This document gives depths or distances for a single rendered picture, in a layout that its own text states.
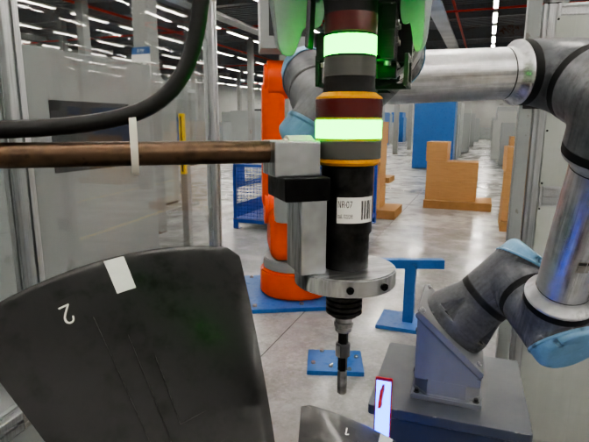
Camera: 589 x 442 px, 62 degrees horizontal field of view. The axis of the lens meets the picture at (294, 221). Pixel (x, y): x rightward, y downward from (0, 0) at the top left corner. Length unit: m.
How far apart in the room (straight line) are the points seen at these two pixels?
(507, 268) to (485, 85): 0.40
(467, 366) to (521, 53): 0.59
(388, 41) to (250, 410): 0.30
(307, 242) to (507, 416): 0.85
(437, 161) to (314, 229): 9.25
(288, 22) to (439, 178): 9.24
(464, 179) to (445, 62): 8.83
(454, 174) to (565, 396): 7.40
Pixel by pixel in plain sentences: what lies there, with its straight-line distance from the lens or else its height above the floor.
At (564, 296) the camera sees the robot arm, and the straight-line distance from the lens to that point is 0.91.
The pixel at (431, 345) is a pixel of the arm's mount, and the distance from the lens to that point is 1.06.
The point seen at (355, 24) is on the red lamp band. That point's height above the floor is 1.62.
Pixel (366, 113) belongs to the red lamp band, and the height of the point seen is 1.57.
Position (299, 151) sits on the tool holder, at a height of 1.54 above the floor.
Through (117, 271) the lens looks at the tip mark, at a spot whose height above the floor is 1.44.
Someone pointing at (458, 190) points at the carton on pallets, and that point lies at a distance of 9.57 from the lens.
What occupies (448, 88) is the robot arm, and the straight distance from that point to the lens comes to 0.75.
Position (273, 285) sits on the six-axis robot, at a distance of 4.33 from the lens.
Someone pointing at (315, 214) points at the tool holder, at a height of 1.50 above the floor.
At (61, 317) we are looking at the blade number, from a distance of 0.42.
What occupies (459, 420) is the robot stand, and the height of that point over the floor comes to 1.00.
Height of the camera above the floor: 1.56
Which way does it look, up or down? 11 degrees down
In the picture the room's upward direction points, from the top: straight up
